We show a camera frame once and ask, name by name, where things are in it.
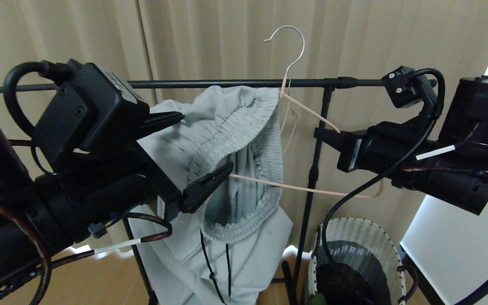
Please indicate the black clothes rack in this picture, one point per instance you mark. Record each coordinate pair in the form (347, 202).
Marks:
(227, 83)

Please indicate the white laundry basket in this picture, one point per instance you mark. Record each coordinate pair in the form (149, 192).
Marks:
(367, 233)

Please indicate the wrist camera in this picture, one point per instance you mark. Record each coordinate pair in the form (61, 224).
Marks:
(400, 89)
(100, 110)

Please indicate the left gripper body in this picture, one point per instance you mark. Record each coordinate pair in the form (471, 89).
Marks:
(100, 199)

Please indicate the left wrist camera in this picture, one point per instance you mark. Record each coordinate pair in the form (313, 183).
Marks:
(100, 110)

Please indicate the pale grey shorts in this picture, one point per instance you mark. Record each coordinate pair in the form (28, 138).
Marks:
(227, 110)

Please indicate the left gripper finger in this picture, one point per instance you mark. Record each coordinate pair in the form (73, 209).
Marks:
(159, 123)
(203, 188)

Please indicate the green garment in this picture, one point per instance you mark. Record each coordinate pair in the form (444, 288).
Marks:
(317, 299)

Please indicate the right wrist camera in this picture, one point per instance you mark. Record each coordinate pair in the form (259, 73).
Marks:
(400, 89)

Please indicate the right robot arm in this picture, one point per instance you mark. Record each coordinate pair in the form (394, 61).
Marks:
(481, 114)

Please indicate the pink clothes hanger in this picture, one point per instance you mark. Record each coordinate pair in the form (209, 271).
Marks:
(311, 112)

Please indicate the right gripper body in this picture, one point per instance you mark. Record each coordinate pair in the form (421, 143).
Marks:
(379, 148)

